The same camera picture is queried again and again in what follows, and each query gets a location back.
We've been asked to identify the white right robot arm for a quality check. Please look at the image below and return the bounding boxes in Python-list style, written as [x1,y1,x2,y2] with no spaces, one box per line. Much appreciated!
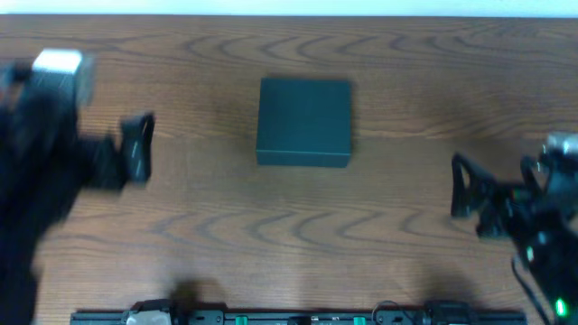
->
[451,149,577,324]

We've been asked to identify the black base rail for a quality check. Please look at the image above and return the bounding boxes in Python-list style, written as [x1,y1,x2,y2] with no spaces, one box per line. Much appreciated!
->
[70,299,527,325]

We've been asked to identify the black gift box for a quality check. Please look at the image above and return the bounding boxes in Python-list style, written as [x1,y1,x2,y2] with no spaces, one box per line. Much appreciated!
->
[256,78,352,168]

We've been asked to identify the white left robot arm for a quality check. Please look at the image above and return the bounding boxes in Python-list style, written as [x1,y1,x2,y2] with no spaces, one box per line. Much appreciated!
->
[1,89,154,324]

